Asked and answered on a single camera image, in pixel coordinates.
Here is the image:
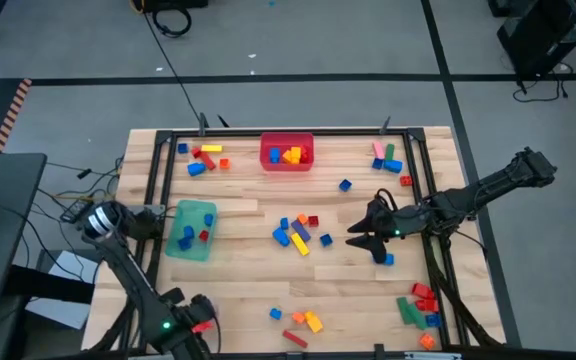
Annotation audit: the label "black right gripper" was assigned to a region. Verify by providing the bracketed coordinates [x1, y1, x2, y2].
[344, 200, 422, 265]

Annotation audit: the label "green translucent plastic bin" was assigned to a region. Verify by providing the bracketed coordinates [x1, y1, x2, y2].
[165, 199, 219, 263]

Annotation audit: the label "white paper sheets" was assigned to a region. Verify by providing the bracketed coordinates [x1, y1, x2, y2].
[24, 248, 100, 331]

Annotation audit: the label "red plastic bin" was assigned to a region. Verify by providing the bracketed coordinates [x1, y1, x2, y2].
[259, 131, 316, 173]

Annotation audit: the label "black desk leg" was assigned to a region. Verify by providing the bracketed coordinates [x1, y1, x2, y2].
[2, 263, 95, 305]

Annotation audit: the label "black power adapter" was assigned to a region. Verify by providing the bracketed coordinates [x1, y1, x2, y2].
[60, 199, 95, 225]

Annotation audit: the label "black computer tower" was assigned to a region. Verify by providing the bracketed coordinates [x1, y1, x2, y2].
[496, 0, 576, 79]

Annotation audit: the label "black equipment box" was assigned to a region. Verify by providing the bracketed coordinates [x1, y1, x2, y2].
[132, 0, 209, 14]

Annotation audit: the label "grey metal bracket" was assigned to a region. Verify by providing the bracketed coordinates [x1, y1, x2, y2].
[404, 351, 463, 360]

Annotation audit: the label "black aluminium table frame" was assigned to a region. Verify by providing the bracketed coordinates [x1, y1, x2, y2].
[85, 127, 505, 360]

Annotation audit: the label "black power cables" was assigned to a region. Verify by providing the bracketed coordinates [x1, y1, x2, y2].
[511, 62, 572, 104]

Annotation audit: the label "long black floor cable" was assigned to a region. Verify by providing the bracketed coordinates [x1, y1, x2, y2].
[140, 9, 204, 124]

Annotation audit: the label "coiled black cable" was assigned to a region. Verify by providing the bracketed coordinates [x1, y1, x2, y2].
[151, 4, 193, 39]

